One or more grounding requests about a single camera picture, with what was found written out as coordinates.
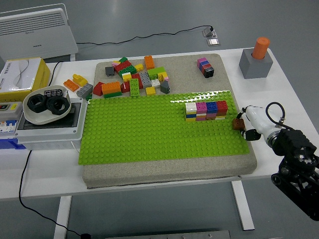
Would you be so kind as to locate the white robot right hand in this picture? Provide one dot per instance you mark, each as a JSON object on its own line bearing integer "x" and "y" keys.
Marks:
{"x": 258, "y": 119}

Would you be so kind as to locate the brown toy brick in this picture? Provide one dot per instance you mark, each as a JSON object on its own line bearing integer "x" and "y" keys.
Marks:
{"x": 238, "y": 124}

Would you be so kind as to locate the red stack brick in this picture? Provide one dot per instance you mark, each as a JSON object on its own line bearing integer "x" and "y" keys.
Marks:
{"x": 207, "y": 67}

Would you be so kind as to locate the blue stack brick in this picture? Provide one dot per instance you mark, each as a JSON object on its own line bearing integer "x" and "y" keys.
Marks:
{"x": 205, "y": 64}

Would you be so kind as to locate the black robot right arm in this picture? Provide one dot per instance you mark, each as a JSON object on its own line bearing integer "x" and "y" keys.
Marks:
{"x": 296, "y": 147}

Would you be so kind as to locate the green studded baseplate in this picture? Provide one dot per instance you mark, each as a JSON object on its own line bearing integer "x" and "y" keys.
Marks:
{"x": 149, "y": 129}

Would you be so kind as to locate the grey block holder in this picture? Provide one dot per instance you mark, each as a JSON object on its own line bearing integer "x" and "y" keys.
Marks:
{"x": 255, "y": 67}

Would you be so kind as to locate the black stack brick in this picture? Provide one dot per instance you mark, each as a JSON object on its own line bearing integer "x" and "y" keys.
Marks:
{"x": 209, "y": 72}

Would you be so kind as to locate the orange cylinder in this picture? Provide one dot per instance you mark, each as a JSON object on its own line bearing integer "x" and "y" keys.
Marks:
{"x": 261, "y": 47}

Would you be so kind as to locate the white table leg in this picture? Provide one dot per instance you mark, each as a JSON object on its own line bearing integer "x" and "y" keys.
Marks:
{"x": 243, "y": 206}
{"x": 62, "y": 216}

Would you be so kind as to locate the grey-brown mat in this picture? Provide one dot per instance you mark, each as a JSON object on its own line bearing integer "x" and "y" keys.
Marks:
{"x": 179, "y": 67}

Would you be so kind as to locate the dark grey slope brick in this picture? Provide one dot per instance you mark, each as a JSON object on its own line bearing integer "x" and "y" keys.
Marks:
{"x": 165, "y": 87}

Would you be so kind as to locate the open floor socket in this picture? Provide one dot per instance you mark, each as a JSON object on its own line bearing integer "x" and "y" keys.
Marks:
{"x": 209, "y": 32}

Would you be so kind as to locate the large lime green brick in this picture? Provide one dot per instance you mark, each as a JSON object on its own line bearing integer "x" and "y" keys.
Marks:
{"x": 155, "y": 72}

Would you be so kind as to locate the grey studded brick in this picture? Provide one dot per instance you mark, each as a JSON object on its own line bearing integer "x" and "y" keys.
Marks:
{"x": 145, "y": 79}

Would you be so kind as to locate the tall orange brick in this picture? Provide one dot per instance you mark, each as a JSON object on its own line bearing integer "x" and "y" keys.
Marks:
{"x": 149, "y": 62}

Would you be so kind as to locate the long green brick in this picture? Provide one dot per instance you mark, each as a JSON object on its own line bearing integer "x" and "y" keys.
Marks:
{"x": 134, "y": 87}

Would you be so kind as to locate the rounded red brick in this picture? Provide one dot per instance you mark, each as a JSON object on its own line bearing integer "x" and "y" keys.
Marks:
{"x": 124, "y": 87}

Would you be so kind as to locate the white and yellow brick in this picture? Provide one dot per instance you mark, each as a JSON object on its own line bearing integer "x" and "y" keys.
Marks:
{"x": 126, "y": 77}

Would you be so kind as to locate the dark green brick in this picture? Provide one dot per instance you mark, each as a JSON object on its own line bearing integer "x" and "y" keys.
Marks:
{"x": 126, "y": 71}

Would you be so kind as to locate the large red brick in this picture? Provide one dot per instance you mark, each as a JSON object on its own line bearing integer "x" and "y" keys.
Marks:
{"x": 122, "y": 66}

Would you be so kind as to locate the flat green brick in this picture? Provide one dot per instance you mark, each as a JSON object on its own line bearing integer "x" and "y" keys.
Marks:
{"x": 112, "y": 94}

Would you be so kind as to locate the small green brick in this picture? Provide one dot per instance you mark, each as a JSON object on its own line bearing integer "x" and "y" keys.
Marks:
{"x": 123, "y": 59}

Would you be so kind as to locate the wide orange brick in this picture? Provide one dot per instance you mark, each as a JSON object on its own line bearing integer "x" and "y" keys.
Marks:
{"x": 111, "y": 87}

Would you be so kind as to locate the small pink brick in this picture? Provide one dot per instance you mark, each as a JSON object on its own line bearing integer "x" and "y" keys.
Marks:
{"x": 115, "y": 64}

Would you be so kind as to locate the red slope brick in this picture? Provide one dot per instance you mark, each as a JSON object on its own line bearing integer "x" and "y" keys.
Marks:
{"x": 98, "y": 89}

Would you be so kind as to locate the light grey brick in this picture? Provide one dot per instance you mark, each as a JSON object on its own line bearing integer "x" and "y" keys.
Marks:
{"x": 84, "y": 90}

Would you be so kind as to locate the yellow slope brick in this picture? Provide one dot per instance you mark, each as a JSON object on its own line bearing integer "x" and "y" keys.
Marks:
{"x": 79, "y": 80}

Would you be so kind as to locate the flat orange brick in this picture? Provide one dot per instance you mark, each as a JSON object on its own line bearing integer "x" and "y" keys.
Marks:
{"x": 71, "y": 85}

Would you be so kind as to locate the black electronic component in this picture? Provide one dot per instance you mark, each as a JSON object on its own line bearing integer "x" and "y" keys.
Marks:
{"x": 53, "y": 92}

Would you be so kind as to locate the large black nut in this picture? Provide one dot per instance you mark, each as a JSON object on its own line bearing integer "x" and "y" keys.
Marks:
{"x": 32, "y": 105}
{"x": 51, "y": 108}

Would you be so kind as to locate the white bowl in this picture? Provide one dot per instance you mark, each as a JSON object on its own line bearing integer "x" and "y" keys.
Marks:
{"x": 42, "y": 119}

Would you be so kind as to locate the white panel heater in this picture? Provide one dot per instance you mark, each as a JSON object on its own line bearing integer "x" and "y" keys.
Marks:
{"x": 35, "y": 32}

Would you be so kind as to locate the yellow tissue box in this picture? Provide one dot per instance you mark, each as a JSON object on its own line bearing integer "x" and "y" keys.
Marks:
{"x": 17, "y": 74}

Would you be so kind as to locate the grey push-button box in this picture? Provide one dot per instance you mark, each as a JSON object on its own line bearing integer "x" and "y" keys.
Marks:
{"x": 11, "y": 112}

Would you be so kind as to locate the blue plastic bin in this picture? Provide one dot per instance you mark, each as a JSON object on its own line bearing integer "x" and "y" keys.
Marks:
{"x": 10, "y": 144}

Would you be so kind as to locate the white circuit breaker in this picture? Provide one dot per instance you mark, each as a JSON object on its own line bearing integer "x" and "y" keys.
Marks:
{"x": 7, "y": 126}

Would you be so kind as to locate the orange wall brick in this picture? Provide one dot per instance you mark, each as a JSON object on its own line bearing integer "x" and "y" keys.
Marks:
{"x": 221, "y": 114}

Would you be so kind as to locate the red wall brick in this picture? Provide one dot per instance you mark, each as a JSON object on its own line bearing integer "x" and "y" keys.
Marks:
{"x": 222, "y": 105}

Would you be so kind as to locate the low magenta wall brick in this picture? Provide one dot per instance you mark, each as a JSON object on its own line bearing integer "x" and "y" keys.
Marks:
{"x": 201, "y": 118}

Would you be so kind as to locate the white wall brick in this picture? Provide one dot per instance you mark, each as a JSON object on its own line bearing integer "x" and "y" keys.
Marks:
{"x": 191, "y": 107}

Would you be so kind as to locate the grey electrical enclosure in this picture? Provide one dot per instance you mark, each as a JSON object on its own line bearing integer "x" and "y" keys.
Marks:
{"x": 49, "y": 135}

